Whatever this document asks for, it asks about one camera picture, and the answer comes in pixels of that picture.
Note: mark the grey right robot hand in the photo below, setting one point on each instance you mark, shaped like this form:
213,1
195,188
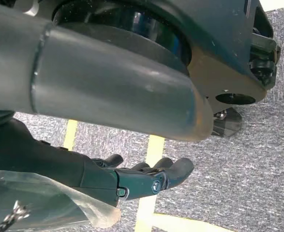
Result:
108,83

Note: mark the yellow floor tape line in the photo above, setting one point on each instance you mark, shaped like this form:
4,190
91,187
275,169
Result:
153,150
70,134

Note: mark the clear plastic cover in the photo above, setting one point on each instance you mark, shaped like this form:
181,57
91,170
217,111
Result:
59,208

